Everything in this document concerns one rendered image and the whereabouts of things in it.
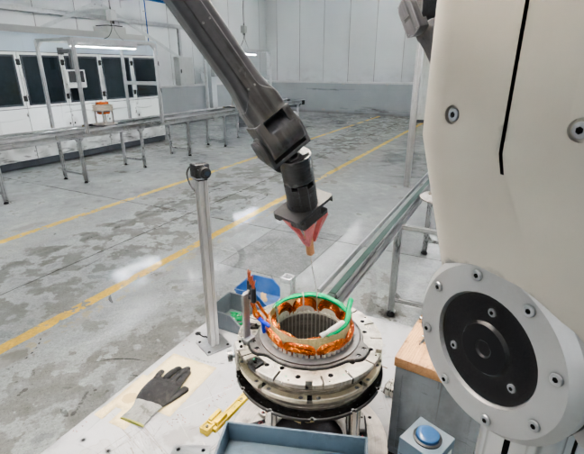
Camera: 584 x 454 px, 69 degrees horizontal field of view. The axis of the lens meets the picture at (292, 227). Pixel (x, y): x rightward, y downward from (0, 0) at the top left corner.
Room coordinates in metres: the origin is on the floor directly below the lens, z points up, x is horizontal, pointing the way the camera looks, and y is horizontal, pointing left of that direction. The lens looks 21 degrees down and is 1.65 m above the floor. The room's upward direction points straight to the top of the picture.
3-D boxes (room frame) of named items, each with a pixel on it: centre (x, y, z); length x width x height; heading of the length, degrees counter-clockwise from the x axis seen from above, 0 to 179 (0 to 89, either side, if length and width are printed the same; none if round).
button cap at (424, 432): (0.57, -0.24, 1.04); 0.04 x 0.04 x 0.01
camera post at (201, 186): (1.18, 0.26, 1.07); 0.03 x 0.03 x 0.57; 38
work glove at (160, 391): (0.96, 0.37, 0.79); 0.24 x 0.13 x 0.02; 153
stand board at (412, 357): (0.79, -0.36, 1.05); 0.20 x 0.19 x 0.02; 148
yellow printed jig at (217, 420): (0.90, 0.16, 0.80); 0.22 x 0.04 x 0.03; 146
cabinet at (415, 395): (0.79, -0.36, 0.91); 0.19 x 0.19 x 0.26; 58
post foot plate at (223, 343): (1.18, 0.26, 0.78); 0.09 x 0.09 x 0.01; 38
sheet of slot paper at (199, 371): (0.97, 0.38, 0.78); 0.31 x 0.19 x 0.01; 153
